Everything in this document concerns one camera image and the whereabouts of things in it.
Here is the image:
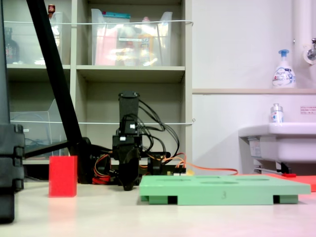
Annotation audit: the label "white sink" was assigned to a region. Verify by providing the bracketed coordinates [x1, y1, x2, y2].
[238, 122, 316, 164]

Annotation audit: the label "yellow bottle with pink cap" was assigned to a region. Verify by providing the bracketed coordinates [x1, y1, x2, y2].
[137, 16, 156, 66]

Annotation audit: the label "metal faucet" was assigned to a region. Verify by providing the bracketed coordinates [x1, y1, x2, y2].
[303, 38, 316, 61]

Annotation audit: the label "white blue soap pump bottle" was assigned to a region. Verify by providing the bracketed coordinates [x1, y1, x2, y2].
[272, 49, 297, 89]

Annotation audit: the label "dark grey post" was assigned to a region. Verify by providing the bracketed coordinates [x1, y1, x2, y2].
[0, 0, 11, 125]

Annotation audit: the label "circuit board with wires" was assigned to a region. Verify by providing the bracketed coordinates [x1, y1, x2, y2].
[165, 166, 194, 177]

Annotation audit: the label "notched black stack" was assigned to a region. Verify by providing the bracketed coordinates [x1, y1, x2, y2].
[0, 123, 26, 224]

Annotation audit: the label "small clear sanitizer bottle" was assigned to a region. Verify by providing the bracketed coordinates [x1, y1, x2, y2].
[269, 103, 285, 124]

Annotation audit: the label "white wall pipe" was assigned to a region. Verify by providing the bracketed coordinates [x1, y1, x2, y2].
[292, 0, 314, 89]

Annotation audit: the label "pink package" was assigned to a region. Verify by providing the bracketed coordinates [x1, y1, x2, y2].
[94, 26, 119, 66]

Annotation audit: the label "clear bin with bottles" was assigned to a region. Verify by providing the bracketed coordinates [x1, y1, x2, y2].
[3, 11, 64, 66]

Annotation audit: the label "clear angled storage bin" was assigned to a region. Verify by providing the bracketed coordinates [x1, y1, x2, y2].
[9, 98, 69, 160]

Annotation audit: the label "large clear storage bin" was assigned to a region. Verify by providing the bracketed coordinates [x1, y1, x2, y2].
[90, 8, 173, 67]

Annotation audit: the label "beige shelf unit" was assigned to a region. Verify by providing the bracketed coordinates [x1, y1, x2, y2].
[2, 0, 193, 183]

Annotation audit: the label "green shape-sorting board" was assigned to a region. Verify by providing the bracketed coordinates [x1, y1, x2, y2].
[139, 174, 312, 206]

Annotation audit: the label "brown bottle with red cap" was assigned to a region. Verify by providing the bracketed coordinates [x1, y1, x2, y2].
[47, 3, 56, 20]

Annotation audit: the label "orange wire loops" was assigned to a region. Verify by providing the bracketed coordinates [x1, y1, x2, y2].
[92, 153, 114, 185]

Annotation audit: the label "dark round bottle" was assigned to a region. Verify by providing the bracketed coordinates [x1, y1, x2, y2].
[4, 27, 21, 65]

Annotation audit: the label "red square block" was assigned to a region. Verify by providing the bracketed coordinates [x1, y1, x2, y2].
[48, 155, 78, 198]

